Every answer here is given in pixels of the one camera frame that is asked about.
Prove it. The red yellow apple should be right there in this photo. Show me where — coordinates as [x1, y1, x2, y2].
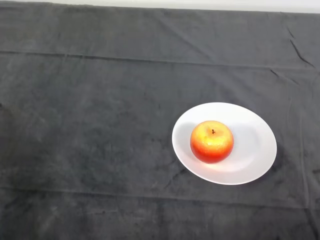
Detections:
[189, 120, 235, 165]

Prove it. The white round plate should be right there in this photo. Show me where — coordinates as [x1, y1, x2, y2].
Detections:
[171, 101, 278, 186]

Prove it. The black table cloth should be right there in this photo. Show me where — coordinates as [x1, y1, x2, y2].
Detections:
[0, 1, 320, 240]

